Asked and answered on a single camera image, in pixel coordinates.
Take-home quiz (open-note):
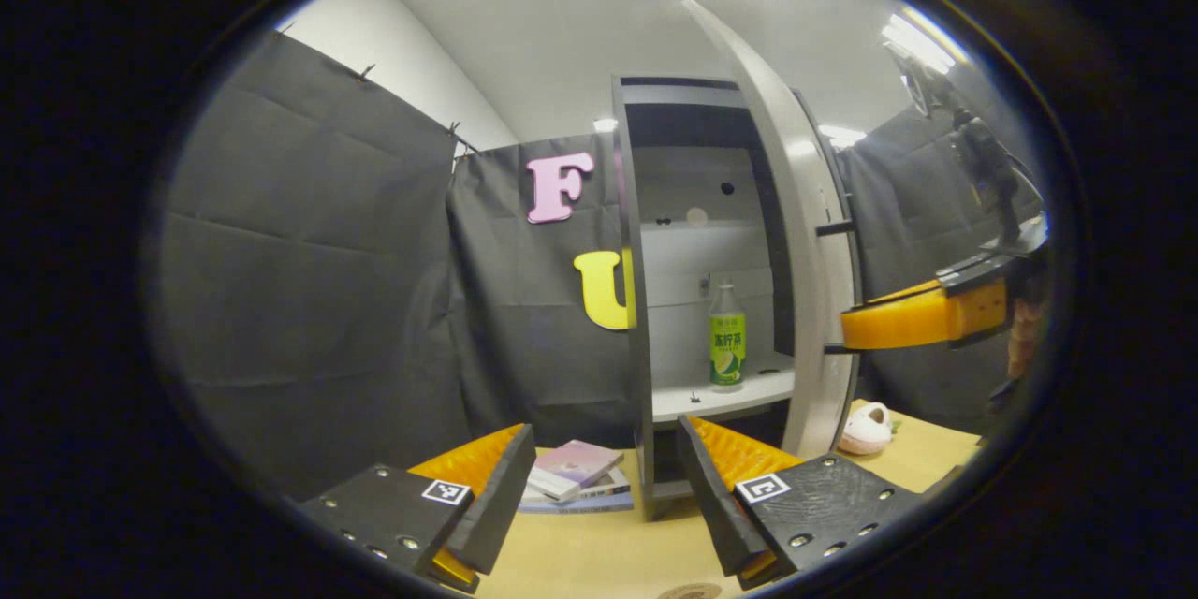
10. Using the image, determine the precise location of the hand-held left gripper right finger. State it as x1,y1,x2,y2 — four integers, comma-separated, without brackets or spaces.
676,415,923,591

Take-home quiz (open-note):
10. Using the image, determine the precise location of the black door handle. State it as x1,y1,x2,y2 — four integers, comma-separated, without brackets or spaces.
816,217,860,357

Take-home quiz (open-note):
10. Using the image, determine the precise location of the pink plush toy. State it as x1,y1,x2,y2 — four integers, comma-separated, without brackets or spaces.
836,402,895,456

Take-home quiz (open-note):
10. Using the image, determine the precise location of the grey cabinet door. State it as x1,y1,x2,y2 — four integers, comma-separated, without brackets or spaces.
681,0,862,461

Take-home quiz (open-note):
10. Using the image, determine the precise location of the blue edged book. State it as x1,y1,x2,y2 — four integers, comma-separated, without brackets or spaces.
518,468,635,516

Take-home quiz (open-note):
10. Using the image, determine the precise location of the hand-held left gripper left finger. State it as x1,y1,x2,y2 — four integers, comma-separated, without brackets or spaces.
299,424,536,594

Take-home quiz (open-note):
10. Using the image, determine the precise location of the green label clear bottle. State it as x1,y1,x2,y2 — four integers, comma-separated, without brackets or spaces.
708,279,748,391

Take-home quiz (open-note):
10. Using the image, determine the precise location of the dark grey cabinet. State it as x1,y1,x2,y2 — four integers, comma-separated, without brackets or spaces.
611,75,862,520

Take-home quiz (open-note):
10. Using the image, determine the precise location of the ceiling light panel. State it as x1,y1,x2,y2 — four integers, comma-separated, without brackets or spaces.
882,11,965,74

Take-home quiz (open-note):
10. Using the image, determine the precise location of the pink cover book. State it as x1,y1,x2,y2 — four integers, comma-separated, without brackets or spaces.
526,440,625,502

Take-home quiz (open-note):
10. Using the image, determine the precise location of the black backdrop cloth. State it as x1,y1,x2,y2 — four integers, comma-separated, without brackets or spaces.
154,30,1045,502

